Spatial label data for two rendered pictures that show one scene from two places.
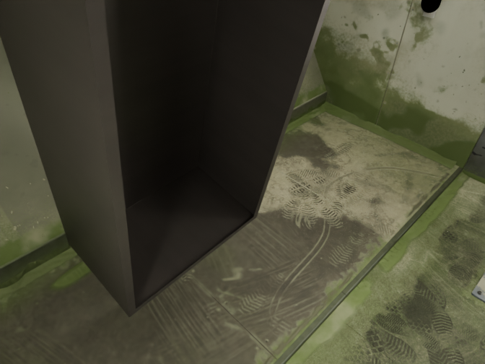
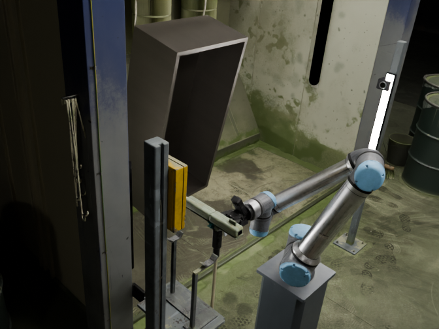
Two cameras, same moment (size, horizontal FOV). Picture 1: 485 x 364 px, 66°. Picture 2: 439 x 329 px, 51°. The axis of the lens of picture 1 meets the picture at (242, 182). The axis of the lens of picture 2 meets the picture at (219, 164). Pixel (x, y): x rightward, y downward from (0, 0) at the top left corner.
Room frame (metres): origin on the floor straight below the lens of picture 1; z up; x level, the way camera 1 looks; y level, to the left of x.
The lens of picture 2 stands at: (-1.94, 0.02, 2.30)
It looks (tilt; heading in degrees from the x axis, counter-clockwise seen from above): 29 degrees down; 357
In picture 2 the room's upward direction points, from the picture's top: 5 degrees clockwise
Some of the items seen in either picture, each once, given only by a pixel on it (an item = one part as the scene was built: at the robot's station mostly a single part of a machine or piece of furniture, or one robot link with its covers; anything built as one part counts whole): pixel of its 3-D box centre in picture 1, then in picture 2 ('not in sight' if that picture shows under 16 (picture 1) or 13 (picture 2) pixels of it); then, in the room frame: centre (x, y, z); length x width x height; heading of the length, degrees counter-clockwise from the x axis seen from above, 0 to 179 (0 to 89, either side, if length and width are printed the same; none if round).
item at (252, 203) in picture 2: not in sight; (249, 209); (-0.22, -0.22, 1.13); 0.10 x 0.05 x 0.09; 45
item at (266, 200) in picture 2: not in sight; (262, 203); (-0.16, -0.28, 1.13); 0.12 x 0.09 x 0.10; 135
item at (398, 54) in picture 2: not in sight; (372, 154); (1.02, -1.24, 0.82); 0.05 x 0.05 x 1.64; 46
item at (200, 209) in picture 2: not in sight; (197, 221); (-0.29, 0.01, 1.10); 0.49 x 0.05 x 0.23; 45
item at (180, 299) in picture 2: not in sight; (185, 279); (-0.49, 0.05, 0.95); 0.26 x 0.15 x 0.32; 46
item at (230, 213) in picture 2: not in sight; (237, 218); (-0.28, -0.16, 1.12); 0.12 x 0.08 x 0.09; 135
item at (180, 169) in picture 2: not in sight; (168, 193); (-0.57, 0.12, 1.42); 0.12 x 0.06 x 0.26; 46
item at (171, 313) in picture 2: not in sight; (180, 312); (-0.51, 0.06, 0.78); 0.31 x 0.23 x 0.01; 46
